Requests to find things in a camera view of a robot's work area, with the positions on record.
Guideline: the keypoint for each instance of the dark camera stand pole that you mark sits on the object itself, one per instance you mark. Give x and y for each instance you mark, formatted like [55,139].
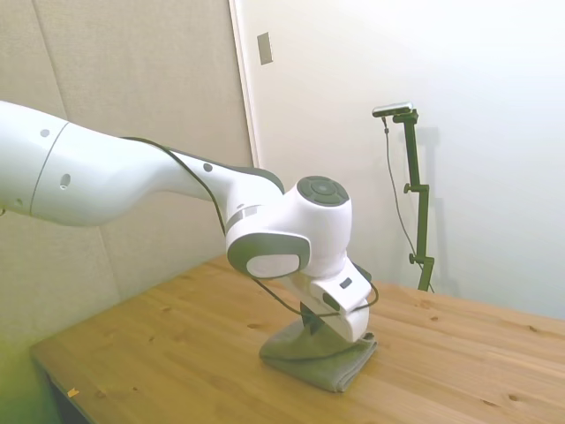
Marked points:
[423,221]

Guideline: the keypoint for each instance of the grey terry towel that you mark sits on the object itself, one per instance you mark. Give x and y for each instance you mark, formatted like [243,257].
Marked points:
[309,366]

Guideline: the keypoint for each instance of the grey stereo camera bar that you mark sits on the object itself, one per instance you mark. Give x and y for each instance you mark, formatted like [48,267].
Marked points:
[393,109]

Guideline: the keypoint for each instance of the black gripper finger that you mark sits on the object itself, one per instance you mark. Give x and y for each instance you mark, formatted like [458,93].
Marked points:
[311,320]

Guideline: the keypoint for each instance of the grey wall plate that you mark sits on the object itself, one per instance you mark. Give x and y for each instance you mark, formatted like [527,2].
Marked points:
[265,48]

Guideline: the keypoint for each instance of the white wall corner trim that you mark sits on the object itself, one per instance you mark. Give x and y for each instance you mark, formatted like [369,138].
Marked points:
[245,88]

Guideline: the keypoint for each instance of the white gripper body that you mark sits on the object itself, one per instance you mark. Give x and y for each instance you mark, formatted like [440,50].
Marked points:
[353,327]

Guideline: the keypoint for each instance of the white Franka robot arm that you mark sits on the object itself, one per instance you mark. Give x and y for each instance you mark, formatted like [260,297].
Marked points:
[110,176]

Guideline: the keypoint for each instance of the small orange tape scrap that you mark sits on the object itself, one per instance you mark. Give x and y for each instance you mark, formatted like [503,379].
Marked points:
[72,391]

